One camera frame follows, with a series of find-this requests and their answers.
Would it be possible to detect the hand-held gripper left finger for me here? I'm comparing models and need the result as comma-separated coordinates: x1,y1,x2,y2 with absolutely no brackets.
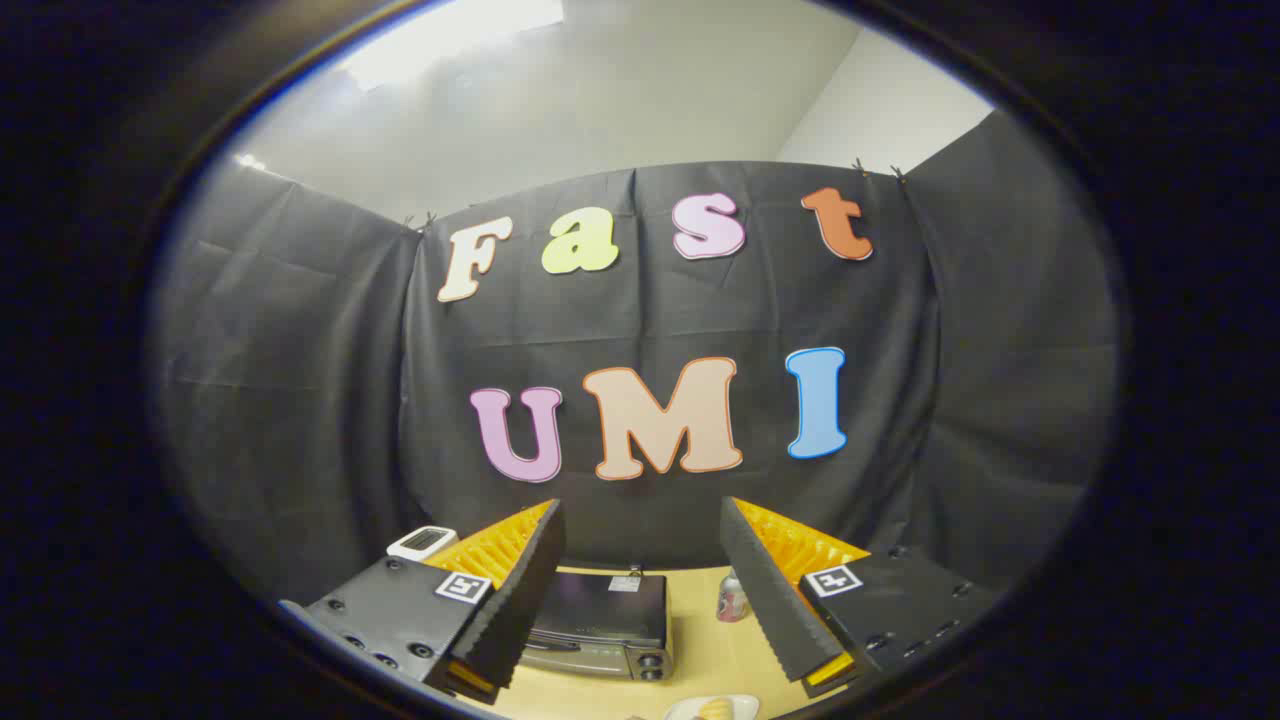
300,499,567,706

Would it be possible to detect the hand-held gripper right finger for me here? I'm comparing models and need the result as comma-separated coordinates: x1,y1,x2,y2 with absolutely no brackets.
719,497,1001,699

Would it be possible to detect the silver black toaster oven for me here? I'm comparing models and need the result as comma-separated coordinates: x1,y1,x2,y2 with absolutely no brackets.
518,570,676,683

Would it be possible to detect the small white device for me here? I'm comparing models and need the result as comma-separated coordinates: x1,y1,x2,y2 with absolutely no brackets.
386,525,459,563

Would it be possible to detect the white plate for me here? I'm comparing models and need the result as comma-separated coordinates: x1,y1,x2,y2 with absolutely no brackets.
664,694,761,720

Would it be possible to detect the black backdrop cloth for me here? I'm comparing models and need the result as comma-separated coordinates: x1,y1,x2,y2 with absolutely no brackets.
152,110,1119,606

